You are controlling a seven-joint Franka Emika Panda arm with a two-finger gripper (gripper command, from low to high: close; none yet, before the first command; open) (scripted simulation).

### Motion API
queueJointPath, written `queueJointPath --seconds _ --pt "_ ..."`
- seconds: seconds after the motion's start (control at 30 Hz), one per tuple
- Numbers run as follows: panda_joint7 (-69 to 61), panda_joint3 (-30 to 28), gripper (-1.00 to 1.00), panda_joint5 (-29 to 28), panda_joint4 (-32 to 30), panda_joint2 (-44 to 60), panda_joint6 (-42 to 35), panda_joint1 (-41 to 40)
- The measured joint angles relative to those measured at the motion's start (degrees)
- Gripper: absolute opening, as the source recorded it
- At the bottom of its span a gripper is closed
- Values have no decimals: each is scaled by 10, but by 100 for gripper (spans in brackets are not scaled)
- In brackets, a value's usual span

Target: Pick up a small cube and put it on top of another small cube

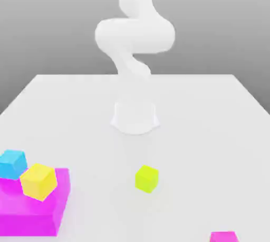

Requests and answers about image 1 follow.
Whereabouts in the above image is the small magenta cube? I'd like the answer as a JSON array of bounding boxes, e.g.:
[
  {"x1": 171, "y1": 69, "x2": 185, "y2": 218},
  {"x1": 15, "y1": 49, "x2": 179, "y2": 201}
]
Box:
[{"x1": 210, "y1": 231, "x2": 240, "y2": 242}]

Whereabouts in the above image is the small cyan cube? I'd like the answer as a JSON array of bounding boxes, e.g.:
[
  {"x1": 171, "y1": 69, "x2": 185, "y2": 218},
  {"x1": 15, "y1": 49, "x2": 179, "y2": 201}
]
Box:
[{"x1": 0, "y1": 149, "x2": 28, "y2": 181}]

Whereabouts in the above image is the large magenta box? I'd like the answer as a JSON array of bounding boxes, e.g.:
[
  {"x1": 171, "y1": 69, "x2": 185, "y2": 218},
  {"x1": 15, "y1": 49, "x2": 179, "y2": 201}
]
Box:
[{"x1": 0, "y1": 168, "x2": 71, "y2": 237}]

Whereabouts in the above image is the small lime green cube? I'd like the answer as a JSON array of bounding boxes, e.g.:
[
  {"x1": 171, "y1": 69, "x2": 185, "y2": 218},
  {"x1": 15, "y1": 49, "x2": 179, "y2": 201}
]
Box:
[{"x1": 134, "y1": 164, "x2": 159, "y2": 194}]

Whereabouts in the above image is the small yellow cube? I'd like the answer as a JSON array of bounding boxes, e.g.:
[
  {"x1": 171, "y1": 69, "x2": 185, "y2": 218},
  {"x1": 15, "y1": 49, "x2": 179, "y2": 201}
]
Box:
[{"x1": 20, "y1": 163, "x2": 58, "y2": 202}]

